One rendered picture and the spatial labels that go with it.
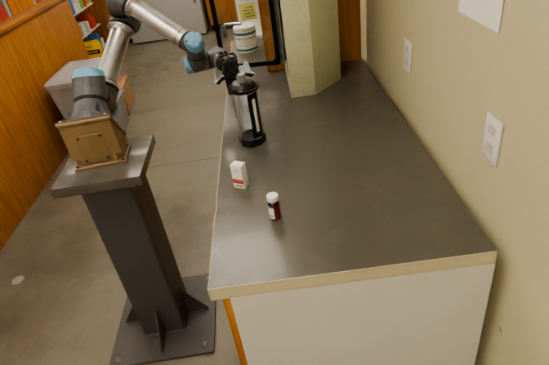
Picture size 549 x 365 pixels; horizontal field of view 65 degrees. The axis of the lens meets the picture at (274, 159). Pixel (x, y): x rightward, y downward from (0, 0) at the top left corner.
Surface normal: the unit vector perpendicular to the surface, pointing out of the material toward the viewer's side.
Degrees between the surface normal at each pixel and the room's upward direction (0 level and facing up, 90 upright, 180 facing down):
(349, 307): 90
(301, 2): 90
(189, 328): 0
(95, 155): 90
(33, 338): 0
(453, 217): 0
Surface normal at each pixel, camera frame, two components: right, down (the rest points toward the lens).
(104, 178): -0.12, -0.84
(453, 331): 0.06, 0.52
